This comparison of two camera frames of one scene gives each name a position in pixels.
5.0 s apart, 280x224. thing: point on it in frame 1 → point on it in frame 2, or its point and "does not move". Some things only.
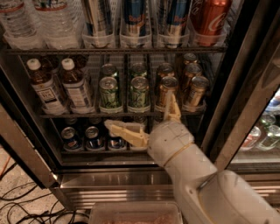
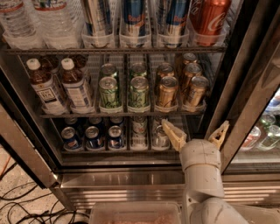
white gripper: x=170 y=140 → x=199 y=154
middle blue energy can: x=135 y=23 does not move
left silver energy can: x=97 y=31 does not move
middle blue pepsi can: x=93 y=140 does not move
